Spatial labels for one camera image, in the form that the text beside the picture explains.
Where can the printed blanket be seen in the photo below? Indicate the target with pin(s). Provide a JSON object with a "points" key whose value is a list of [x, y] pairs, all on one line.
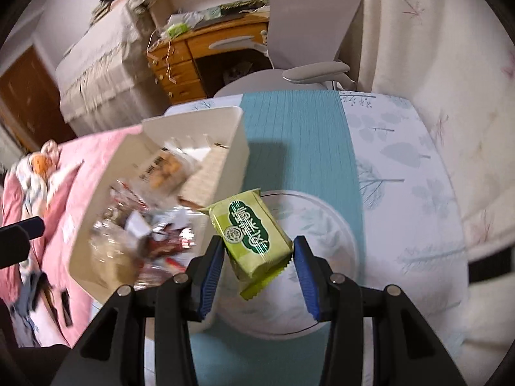
{"points": [[36, 177]]}

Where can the white plastic tray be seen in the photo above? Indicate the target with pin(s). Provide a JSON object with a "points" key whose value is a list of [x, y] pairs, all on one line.
{"points": [[233, 144]]}

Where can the brown wooden door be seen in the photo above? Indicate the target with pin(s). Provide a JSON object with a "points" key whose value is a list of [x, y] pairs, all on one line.
{"points": [[28, 96]]}

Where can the wooden desk with drawers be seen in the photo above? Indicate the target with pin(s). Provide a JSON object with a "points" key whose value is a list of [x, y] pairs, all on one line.
{"points": [[185, 68]]}

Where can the white red snack packet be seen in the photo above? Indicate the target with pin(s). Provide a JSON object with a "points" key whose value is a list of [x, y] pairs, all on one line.
{"points": [[128, 197]]}

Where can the cream floral curtain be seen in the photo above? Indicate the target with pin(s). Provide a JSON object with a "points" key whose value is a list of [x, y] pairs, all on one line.
{"points": [[442, 68]]}

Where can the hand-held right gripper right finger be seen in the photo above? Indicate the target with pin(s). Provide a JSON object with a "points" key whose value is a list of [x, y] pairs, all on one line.
{"points": [[308, 281]]}

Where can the grey office chair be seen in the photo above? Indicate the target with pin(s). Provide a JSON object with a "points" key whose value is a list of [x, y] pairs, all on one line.
{"points": [[309, 20]]}

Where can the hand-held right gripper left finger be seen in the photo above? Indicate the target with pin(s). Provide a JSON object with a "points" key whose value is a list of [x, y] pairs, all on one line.
{"points": [[209, 281]]}

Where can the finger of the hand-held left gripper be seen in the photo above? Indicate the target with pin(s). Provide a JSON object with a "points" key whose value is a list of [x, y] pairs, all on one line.
{"points": [[18, 241]]}

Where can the blue grey clothes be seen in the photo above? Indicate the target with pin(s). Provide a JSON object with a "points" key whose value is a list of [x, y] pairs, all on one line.
{"points": [[30, 301]]}

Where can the green snack packet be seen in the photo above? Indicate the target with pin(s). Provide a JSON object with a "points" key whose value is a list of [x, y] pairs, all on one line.
{"points": [[253, 241]]}

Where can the cloth covered cabinet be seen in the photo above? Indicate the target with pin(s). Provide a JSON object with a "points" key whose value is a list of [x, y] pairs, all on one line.
{"points": [[104, 68]]}

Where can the pink quilt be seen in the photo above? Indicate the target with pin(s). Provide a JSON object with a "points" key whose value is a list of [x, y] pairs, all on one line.
{"points": [[80, 209]]}

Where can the clear packet of orange crackers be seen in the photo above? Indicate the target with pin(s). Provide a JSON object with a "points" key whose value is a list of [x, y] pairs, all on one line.
{"points": [[161, 173]]}

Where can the white plastic bag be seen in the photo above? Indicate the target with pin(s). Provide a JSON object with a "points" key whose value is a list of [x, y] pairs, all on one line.
{"points": [[189, 18]]}

